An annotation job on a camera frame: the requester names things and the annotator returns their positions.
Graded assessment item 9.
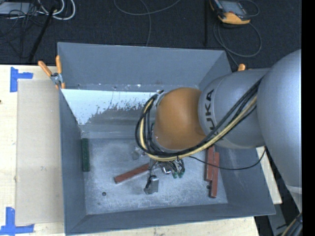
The pale wood flat board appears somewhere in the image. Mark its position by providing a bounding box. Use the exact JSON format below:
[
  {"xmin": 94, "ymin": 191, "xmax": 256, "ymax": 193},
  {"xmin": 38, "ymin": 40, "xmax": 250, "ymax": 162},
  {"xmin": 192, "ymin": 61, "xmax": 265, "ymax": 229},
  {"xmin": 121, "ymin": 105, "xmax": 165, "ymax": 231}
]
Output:
[{"xmin": 14, "ymin": 79, "xmax": 65, "ymax": 226}]

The dark green flat block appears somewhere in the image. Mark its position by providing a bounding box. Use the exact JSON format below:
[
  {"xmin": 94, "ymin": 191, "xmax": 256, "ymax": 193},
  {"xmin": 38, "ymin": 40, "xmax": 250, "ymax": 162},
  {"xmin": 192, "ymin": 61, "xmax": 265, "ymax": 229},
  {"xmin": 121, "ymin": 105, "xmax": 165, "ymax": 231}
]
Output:
[{"xmin": 81, "ymin": 138, "xmax": 91, "ymax": 173}]

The red-brown flat block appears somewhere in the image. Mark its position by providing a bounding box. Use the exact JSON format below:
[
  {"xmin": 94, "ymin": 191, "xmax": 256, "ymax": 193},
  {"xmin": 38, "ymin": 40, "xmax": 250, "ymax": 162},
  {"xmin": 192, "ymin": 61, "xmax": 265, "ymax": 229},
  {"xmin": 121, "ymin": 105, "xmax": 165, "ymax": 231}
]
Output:
[
  {"xmin": 113, "ymin": 162, "xmax": 151, "ymax": 185},
  {"xmin": 204, "ymin": 145, "xmax": 216, "ymax": 182},
  {"xmin": 209, "ymin": 151, "xmax": 221, "ymax": 199}
]

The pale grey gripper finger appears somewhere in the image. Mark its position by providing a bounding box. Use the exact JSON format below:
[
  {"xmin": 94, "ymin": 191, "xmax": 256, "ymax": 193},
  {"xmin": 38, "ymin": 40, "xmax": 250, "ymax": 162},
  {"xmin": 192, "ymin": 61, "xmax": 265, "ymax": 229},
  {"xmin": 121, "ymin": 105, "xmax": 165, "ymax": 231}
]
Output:
[
  {"xmin": 143, "ymin": 174, "xmax": 160, "ymax": 195},
  {"xmin": 131, "ymin": 146, "xmax": 146, "ymax": 161}
]

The grey metal bin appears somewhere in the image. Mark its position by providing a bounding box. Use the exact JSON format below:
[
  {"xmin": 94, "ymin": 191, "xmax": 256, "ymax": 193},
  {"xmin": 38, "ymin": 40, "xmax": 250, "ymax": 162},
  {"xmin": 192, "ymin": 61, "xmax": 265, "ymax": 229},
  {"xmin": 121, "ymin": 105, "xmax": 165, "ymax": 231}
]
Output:
[{"xmin": 57, "ymin": 42, "xmax": 277, "ymax": 236}]

